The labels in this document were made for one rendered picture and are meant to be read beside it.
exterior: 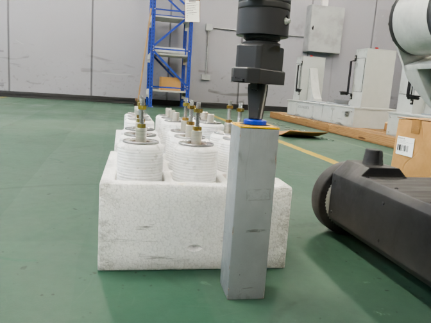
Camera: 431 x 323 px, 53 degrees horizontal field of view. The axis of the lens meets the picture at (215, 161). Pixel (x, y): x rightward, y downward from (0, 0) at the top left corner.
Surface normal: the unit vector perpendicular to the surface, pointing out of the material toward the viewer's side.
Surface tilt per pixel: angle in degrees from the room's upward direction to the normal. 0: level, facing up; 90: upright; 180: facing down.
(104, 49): 90
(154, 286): 0
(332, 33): 90
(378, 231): 90
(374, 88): 90
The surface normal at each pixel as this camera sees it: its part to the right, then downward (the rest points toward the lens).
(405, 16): -0.98, 0.00
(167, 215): 0.18, 0.18
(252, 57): -0.58, 0.11
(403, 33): -0.87, 0.48
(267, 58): 0.81, 0.15
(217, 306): 0.07, -0.98
